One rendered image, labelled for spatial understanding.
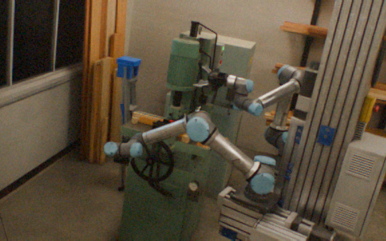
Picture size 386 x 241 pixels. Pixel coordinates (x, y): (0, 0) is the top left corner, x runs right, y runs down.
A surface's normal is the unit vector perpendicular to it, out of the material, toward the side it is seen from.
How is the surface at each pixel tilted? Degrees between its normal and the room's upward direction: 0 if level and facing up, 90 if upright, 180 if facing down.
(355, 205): 90
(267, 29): 90
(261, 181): 94
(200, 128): 86
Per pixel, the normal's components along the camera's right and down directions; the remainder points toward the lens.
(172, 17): -0.25, 0.28
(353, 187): -0.48, 0.21
